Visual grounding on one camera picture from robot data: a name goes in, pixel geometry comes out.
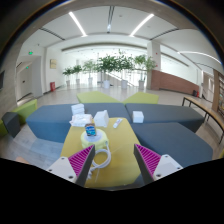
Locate yellow framed wall picture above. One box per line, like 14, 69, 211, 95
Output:
49, 58, 58, 70

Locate white tissue box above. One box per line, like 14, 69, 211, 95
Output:
93, 109, 110, 129

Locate small white cube box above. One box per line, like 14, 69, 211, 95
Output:
131, 110, 145, 124

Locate green sofa bench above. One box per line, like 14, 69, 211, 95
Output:
76, 91, 122, 104
122, 91, 160, 105

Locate long grey sofa bench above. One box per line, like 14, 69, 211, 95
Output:
25, 102, 132, 144

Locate round yellow power strip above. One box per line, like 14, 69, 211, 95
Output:
80, 128, 110, 151

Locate wooden bench with black legs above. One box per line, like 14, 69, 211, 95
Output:
181, 95, 224, 144

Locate green sofa seat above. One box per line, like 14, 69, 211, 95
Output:
12, 98, 38, 125

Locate dark grey ottoman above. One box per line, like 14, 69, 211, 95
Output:
1, 111, 22, 139

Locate group of potted plants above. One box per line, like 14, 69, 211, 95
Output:
62, 49, 158, 90

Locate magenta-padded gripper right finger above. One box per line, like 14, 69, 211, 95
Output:
133, 143, 184, 185

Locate stack of white boxes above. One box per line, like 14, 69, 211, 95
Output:
70, 103, 86, 117

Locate ceiling light strips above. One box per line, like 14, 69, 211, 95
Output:
68, 11, 223, 66

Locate wooden shelf unit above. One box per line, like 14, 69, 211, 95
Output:
211, 69, 224, 118

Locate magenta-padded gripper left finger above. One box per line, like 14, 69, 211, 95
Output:
45, 144, 97, 188

